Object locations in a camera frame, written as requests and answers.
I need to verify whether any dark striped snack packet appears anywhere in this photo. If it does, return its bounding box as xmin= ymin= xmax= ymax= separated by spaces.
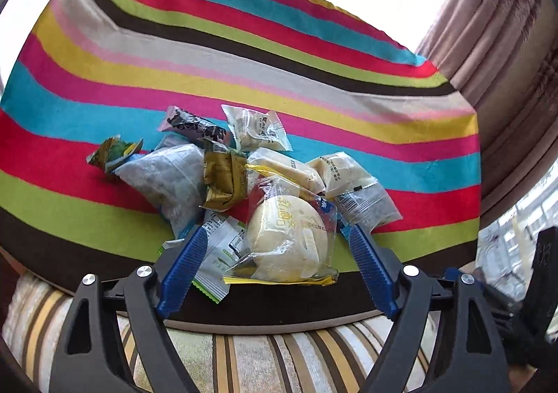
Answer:
xmin=157 ymin=105 xmax=236 ymax=149

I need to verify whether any white pastry packet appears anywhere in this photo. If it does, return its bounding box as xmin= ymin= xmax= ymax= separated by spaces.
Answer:
xmin=221 ymin=104 xmax=293 ymax=152
xmin=305 ymin=151 xmax=378 ymax=197

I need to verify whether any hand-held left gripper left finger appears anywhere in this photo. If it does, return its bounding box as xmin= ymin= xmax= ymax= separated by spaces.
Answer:
xmin=48 ymin=225 xmax=210 ymax=393

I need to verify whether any round bun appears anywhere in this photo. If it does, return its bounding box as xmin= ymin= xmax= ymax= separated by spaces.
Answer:
xmin=224 ymin=177 xmax=340 ymax=289

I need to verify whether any colourful striped cloth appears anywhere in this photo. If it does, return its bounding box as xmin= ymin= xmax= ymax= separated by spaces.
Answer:
xmin=0 ymin=0 xmax=482 ymax=335

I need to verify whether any olive gold snack packet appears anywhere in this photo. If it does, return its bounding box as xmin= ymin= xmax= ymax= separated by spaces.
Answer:
xmin=199 ymin=142 xmax=249 ymax=210

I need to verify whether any green crinkled snack packet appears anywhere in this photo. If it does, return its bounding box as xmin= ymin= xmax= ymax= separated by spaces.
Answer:
xmin=87 ymin=136 xmax=144 ymax=173

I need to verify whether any white lace curtain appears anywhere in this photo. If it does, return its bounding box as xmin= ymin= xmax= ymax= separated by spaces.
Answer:
xmin=475 ymin=184 xmax=545 ymax=289

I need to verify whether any sliced bread packet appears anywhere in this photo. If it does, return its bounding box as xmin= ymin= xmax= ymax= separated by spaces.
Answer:
xmin=246 ymin=148 xmax=325 ymax=197

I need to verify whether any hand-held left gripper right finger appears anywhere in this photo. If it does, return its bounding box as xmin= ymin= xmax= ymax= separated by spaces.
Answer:
xmin=348 ymin=225 xmax=511 ymax=393

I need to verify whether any striped sofa cushion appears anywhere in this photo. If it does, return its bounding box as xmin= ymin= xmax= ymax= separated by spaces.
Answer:
xmin=0 ymin=271 xmax=441 ymax=393

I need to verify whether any clear packet with blue edges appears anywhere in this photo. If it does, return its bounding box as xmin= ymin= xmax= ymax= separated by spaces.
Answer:
xmin=114 ymin=144 xmax=208 ymax=237
xmin=335 ymin=181 xmax=402 ymax=233

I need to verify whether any white and green snack packet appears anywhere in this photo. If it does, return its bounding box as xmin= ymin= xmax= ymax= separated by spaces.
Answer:
xmin=159 ymin=212 xmax=247 ymax=304

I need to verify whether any brown patterned curtain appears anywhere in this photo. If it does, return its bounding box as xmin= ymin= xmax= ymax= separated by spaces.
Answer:
xmin=414 ymin=0 xmax=558 ymax=228

